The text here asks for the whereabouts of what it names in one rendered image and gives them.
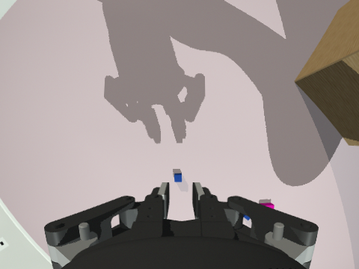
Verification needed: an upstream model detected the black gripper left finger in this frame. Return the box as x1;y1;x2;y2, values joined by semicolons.
44;182;170;269

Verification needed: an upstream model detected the magenta rectangular block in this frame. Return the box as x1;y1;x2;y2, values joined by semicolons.
260;202;274;208

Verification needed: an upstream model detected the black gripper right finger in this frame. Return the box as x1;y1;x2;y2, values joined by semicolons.
192;182;319;269

